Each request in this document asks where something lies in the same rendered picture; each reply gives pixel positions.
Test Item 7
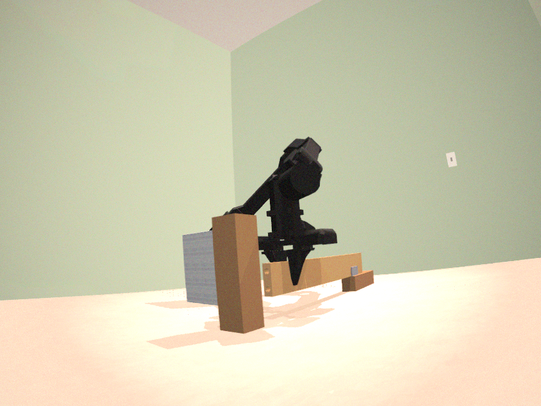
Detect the long tan wooden rail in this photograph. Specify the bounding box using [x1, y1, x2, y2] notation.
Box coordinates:
[262, 253, 362, 297]

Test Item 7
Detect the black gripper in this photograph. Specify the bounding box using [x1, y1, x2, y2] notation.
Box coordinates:
[258, 203, 337, 285]

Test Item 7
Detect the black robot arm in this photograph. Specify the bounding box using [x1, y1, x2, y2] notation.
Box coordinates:
[224, 137, 323, 215]

